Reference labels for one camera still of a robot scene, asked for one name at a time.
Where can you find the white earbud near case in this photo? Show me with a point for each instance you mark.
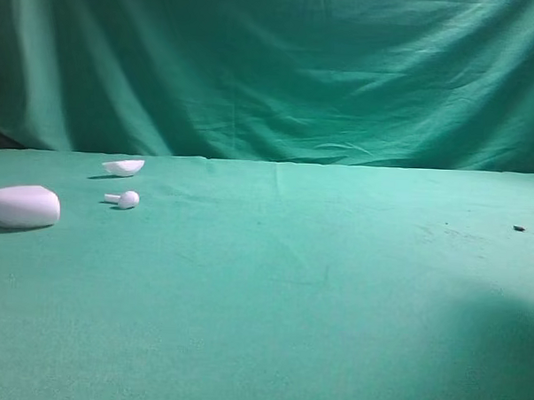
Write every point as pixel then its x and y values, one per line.
pixel 127 200

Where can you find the white earbud case lid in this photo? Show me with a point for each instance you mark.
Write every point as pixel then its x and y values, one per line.
pixel 123 168

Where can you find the white earbud case body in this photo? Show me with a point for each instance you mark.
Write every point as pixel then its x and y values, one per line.
pixel 28 206

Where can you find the green table cloth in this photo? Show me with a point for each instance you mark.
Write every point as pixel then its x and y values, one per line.
pixel 263 281

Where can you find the green backdrop curtain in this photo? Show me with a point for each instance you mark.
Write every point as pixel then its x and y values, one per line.
pixel 429 84

